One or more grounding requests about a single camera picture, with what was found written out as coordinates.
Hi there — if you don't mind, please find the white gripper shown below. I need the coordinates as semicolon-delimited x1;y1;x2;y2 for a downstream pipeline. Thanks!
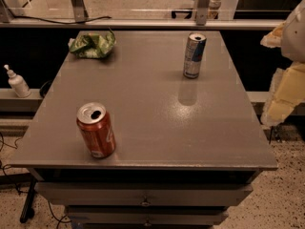
260;0;305;127

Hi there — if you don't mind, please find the silver blue redbull can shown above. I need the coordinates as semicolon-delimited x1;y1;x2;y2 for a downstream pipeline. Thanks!
183;32;207;78

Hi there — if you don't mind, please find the red soda can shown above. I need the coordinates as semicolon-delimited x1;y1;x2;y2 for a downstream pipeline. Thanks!
76;102;116;158

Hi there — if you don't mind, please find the crumpled green chip bag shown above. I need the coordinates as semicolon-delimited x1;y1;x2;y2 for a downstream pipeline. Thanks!
69;30;116;59

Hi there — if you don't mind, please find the grey drawer cabinet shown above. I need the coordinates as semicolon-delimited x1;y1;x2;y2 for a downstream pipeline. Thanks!
30;167;261;229

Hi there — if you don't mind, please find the white pump bottle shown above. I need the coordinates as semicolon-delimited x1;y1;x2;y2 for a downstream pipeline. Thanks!
4;65;31;98

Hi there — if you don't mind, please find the metal frame post right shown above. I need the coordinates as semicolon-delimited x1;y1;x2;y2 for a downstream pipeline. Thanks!
195;0;210;26

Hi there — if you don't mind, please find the metal frame post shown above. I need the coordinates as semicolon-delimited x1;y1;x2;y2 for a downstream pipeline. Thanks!
195;0;210;26
71;0;89;23

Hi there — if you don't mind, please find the metal frame post left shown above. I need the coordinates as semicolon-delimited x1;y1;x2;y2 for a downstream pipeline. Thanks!
71;0;89;23

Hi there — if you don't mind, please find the black cable on ledge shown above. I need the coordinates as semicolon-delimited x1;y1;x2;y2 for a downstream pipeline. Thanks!
6;7;112;26

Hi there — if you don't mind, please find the black floor cable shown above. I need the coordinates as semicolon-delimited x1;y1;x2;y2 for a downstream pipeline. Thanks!
0;132;72;226

